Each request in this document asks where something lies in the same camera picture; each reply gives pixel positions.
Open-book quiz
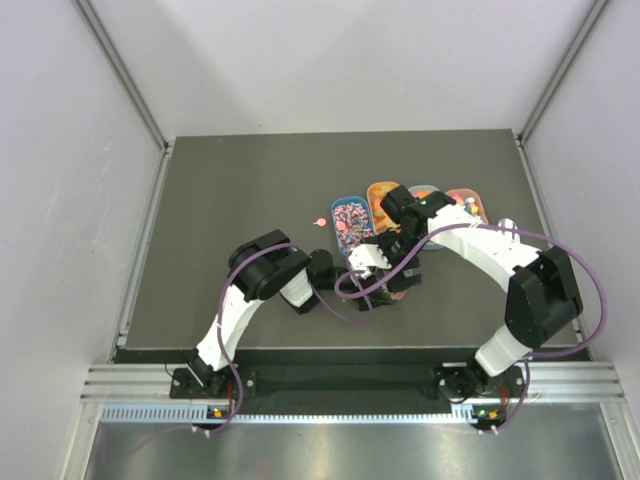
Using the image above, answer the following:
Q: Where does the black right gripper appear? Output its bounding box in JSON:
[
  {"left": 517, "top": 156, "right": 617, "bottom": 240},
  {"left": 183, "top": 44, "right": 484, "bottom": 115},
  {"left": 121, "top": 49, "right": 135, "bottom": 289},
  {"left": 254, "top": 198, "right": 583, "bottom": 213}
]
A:
[{"left": 369, "top": 231, "right": 427, "bottom": 294}]

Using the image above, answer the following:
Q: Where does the silver metal scoop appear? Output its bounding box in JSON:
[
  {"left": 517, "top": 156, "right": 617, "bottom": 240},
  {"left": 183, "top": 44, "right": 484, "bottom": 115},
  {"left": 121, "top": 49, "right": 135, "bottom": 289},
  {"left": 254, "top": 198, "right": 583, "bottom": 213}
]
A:
[{"left": 497, "top": 218, "right": 520, "bottom": 242}]

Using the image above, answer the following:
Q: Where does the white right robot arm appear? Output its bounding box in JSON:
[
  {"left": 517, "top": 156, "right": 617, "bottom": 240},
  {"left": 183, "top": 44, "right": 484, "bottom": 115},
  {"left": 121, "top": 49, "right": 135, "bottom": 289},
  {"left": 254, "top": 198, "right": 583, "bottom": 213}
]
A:
[{"left": 372, "top": 185, "right": 583, "bottom": 397}]

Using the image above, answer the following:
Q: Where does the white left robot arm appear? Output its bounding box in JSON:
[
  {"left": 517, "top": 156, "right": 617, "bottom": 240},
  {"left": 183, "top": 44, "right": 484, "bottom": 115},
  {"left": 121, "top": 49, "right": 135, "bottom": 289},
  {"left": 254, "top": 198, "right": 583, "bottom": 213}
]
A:
[{"left": 185, "top": 230, "right": 391, "bottom": 397}]

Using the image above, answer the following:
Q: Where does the light blue candy tray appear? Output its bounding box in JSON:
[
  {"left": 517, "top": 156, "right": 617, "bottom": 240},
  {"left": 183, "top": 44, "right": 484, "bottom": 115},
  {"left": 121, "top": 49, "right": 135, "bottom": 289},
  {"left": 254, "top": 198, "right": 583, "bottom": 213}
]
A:
[{"left": 409, "top": 185, "right": 441, "bottom": 251}]

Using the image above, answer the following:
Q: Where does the orange candy tray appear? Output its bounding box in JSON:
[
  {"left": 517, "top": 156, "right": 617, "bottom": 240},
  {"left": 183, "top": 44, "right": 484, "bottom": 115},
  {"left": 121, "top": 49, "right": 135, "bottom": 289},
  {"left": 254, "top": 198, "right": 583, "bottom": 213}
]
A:
[{"left": 366, "top": 181, "right": 399, "bottom": 234}]

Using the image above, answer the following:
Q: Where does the pink candy tray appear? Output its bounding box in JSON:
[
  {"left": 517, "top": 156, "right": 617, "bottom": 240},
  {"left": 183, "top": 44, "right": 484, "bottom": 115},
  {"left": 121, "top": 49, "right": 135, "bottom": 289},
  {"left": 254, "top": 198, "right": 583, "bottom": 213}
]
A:
[{"left": 446, "top": 188, "right": 488, "bottom": 223}]

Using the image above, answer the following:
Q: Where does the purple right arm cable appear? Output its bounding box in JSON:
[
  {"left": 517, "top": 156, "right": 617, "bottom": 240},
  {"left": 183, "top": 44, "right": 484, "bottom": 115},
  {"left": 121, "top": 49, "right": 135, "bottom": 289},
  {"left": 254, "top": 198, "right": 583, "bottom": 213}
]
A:
[{"left": 333, "top": 223, "right": 609, "bottom": 434}]

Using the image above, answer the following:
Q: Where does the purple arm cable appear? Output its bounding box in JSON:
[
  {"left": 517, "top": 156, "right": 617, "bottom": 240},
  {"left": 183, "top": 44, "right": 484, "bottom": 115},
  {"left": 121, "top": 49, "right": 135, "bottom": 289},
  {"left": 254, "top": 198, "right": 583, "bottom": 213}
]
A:
[
  {"left": 192, "top": 243, "right": 376, "bottom": 436},
  {"left": 333, "top": 223, "right": 609, "bottom": 434}
]

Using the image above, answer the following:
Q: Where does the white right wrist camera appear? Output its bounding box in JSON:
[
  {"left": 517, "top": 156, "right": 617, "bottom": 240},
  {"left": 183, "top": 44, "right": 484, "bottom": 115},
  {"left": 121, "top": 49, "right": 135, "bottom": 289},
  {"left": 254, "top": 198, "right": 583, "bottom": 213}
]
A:
[{"left": 347, "top": 244, "right": 391, "bottom": 279}]

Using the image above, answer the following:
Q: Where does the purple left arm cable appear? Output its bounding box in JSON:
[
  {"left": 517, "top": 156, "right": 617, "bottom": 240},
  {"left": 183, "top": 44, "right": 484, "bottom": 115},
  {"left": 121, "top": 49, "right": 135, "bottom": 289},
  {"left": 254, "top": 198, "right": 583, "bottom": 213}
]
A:
[{"left": 192, "top": 243, "right": 376, "bottom": 436}]

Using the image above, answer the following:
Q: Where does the aluminium front frame rail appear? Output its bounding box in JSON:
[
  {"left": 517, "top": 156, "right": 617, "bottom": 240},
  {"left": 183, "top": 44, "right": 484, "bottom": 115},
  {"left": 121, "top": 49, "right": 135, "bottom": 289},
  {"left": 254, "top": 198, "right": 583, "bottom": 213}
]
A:
[{"left": 80, "top": 362, "right": 625, "bottom": 403}]

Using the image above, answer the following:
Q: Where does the aluminium right frame post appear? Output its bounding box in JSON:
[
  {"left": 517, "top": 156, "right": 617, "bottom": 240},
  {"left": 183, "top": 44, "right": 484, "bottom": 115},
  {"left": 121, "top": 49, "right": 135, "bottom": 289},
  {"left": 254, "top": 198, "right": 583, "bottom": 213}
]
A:
[{"left": 516, "top": 0, "right": 611, "bottom": 144}]

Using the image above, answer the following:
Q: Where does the aluminium frame post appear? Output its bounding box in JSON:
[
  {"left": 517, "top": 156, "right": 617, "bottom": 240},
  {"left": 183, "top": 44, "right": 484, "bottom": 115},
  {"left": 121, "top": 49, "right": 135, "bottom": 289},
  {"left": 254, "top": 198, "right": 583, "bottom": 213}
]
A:
[
  {"left": 516, "top": 0, "right": 611, "bottom": 144},
  {"left": 72, "top": 0, "right": 171, "bottom": 151}
]

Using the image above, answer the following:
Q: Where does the grey slotted cable duct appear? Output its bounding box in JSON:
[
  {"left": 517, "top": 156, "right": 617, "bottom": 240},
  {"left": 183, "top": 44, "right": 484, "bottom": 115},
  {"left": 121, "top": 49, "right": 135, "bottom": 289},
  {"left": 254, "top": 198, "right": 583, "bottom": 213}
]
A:
[{"left": 99, "top": 398, "right": 506, "bottom": 425}]

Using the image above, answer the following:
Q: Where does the aluminium left frame post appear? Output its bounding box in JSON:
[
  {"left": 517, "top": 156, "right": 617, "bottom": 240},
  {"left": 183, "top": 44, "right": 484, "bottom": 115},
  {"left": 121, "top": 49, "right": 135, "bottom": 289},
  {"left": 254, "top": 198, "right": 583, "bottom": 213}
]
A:
[{"left": 72, "top": 0, "right": 171, "bottom": 151}]

